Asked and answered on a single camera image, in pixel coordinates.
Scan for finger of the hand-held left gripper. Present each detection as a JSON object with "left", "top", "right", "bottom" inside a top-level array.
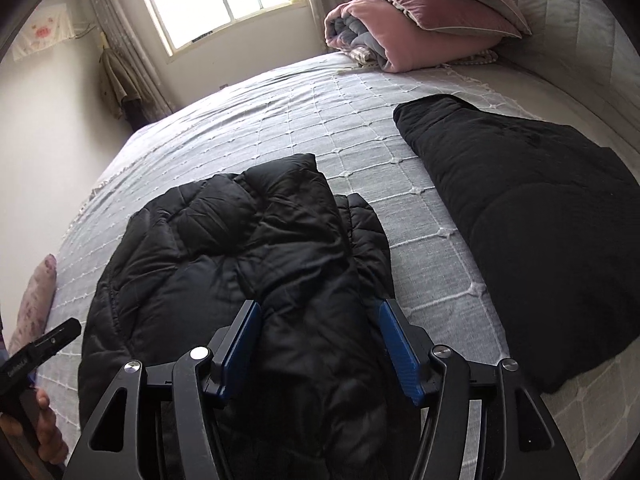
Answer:
[{"left": 35, "top": 317, "right": 83, "bottom": 357}]

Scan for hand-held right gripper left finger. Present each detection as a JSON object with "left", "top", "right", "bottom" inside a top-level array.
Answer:
[{"left": 62, "top": 300, "right": 263, "bottom": 480}]

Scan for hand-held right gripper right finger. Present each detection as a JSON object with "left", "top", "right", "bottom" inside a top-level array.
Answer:
[{"left": 377, "top": 299, "right": 581, "bottom": 480}]

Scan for black puffer jacket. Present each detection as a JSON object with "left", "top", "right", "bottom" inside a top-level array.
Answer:
[{"left": 77, "top": 152, "right": 393, "bottom": 480}]

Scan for hanging clothes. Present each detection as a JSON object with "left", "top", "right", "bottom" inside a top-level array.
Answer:
[{"left": 97, "top": 35, "right": 152, "bottom": 130}]

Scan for person's left hand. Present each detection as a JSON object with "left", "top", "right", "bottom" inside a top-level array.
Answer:
[{"left": 32, "top": 390, "right": 69, "bottom": 466}]

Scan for pink floral pillow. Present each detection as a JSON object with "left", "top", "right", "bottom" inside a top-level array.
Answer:
[{"left": 7, "top": 254, "right": 59, "bottom": 357}]

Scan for black folded garment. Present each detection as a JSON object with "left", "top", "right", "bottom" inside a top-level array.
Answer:
[{"left": 392, "top": 94, "right": 640, "bottom": 395}]

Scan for grey checked bedspread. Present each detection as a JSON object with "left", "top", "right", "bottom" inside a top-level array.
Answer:
[{"left": 30, "top": 52, "right": 601, "bottom": 480}]

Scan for white flowered air conditioner cover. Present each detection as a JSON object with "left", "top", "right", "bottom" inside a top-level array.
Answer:
[{"left": 12, "top": 2, "right": 76, "bottom": 64}]

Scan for folded pink velvet quilt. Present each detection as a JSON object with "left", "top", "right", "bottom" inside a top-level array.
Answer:
[{"left": 324, "top": 0, "right": 523, "bottom": 74}]

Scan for grey padded headboard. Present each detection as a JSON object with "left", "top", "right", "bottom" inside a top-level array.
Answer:
[{"left": 450, "top": 0, "right": 640, "bottom": 128}]

